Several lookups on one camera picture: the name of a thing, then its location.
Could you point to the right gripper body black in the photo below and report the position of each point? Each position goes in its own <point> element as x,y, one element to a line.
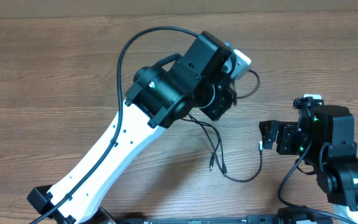
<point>290,144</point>

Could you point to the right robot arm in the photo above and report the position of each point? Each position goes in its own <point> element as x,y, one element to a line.
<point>323,137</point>

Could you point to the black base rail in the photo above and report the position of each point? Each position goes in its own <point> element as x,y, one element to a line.
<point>140,218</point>

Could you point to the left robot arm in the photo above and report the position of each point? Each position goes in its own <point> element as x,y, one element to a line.
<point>160,94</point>

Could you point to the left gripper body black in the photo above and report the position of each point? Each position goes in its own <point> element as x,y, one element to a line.
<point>221,101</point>

